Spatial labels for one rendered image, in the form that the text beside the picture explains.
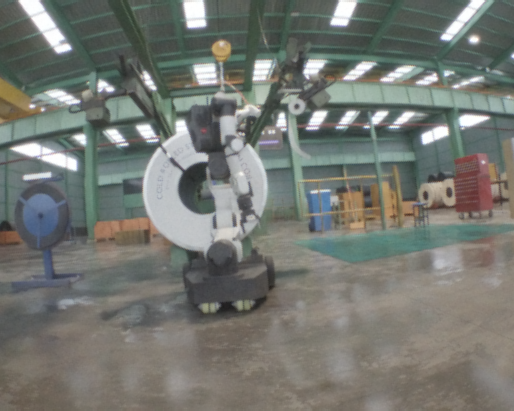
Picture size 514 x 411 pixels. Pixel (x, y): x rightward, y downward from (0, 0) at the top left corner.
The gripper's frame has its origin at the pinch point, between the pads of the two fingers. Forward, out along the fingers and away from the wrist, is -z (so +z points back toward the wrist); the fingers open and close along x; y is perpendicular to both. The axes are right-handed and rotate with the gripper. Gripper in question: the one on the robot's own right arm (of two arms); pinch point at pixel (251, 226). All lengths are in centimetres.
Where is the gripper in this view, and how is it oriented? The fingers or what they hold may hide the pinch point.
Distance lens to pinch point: 186.6
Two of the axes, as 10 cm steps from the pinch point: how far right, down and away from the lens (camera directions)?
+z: -2.7, -9.6, -0.7
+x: 8.8, -2.8, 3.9
